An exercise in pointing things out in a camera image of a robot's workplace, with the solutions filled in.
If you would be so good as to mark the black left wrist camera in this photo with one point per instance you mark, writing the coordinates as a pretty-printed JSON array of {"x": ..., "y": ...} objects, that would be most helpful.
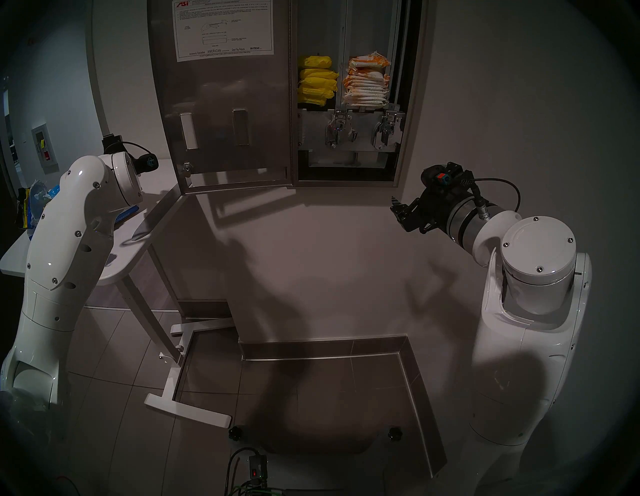
[{"x": 147, "y": 162}]

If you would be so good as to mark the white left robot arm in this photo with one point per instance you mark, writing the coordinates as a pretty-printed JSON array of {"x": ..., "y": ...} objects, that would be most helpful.
[{"x": 65, "y": 250}]

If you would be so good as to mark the dark robot base platform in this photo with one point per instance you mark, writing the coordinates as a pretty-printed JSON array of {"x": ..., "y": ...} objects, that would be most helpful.
[{"x": 325, "y": 475}]

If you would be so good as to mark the black round knob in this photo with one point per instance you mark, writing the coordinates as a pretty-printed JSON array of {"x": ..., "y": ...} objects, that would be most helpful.
[
  {"x": 238, "y": 433},
  {"x": 395, "y": 433}
]

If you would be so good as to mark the stainless steel dispenser cabinet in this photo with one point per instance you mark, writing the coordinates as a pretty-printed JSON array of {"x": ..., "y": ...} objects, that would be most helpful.
[{"x": 414, "y": 100}]

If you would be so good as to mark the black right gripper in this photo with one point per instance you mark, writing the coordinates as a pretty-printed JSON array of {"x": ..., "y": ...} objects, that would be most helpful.
[{"x": 438, "y": 213}]

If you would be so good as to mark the yellow wrapped pad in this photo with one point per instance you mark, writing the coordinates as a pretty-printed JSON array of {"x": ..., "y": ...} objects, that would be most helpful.
[
  {"x": 315, "y": 62},
  {"x": 321, "y": 84},
  {"x": 320, "y": 74},
  {"x": 316, "y": 93},
  {"x": 311, "y": 101}
]

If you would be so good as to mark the stainless steel dispenser door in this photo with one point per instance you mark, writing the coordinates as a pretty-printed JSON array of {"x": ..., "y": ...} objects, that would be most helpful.
[{"x": 225, "y": 100}]

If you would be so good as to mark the white orange wrapped pad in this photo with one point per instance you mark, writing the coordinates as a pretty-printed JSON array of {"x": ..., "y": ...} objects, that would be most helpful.
[
  {"x": 368, "y": 80},
  {"x": 366, "y": 96},
  {"x": 365, "y": 102},
  {"x": 367, "y": 91},
  {"x": 367, "y": 85}
]

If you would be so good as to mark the white instruction sheet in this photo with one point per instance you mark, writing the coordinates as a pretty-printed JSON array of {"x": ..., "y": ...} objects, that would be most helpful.
[{"x": 222, "y": 30}]

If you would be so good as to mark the white table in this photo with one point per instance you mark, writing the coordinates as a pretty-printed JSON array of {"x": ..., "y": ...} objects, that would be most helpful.
[{"x": 155, "y": 180}]

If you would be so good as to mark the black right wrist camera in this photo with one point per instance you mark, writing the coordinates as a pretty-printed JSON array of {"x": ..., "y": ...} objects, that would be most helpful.
[{"x": 444, "y": 176}]

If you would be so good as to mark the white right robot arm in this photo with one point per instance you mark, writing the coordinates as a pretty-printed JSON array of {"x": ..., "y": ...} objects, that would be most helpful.
[{"x": 530, "y": 340}]

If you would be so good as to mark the chrome dispenser lever mechanism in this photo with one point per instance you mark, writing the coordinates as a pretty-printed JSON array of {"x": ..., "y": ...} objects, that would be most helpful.
[
  {"x": 387, "y": 131},
  {"x": 339, "y": 130}
]

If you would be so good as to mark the black power box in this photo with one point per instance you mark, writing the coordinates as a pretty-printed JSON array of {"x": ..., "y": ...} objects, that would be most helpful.
[{"x": 256, "y": 470}]

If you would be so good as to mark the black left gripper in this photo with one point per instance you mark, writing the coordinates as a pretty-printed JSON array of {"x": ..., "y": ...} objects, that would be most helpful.
[{"x": 113, "y": 145}]

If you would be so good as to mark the floral pad stack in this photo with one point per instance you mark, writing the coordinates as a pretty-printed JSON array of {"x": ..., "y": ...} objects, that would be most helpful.
[{"x": 369, "y": 73}]

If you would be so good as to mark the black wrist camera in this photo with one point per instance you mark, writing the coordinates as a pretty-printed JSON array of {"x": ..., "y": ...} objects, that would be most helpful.
[
  {"x": 444, "y": 176},
  {"x": 147, "y": 162}
]

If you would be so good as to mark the blue pad package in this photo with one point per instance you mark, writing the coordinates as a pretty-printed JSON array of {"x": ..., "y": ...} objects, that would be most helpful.
[{"x": 40, "y": 197}]

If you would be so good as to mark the white pad orange flower print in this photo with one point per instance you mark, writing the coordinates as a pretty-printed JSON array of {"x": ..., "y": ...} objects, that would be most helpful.
[{"x": 370, "y": 61}]

